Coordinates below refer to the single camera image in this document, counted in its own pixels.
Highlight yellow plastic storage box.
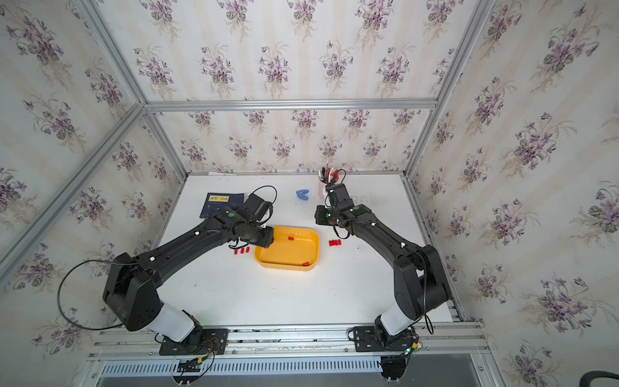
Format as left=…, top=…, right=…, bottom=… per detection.
left=254, top=226, right=320, bottom=272

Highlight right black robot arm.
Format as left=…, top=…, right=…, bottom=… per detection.
left=314, top=205, right=452, bottom=337

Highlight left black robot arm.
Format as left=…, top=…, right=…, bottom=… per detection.
left=103, top=205, right=274, bottom=343

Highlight pink pen cup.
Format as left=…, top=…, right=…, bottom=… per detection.
left=318, top=165, right=347, bottom=199

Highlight blue plastic clip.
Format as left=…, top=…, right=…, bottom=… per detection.
left=296, top=189, right=310, bottom=201

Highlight dark blue notebook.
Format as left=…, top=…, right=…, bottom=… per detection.
left=199, top=193, right=245, bottom=219

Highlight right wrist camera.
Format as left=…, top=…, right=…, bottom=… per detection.
left=326, top=184, right=354, bottom=211

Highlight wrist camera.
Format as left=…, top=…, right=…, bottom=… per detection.
left=237, top=193, right=273, bottom=225
left=326, top=184, right=354, bottom=211

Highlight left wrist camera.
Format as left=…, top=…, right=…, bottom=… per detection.
left=237, top=193, right=273, bottom=225

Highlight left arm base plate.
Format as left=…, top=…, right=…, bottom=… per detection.
left=159, top=327, right=229, bottom=356

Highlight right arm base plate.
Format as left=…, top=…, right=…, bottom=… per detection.
left=346, top=326, right=420, bottom=355

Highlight aluminium front rail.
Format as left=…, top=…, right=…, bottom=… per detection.
left=80, top=322, right=496, bottom=385

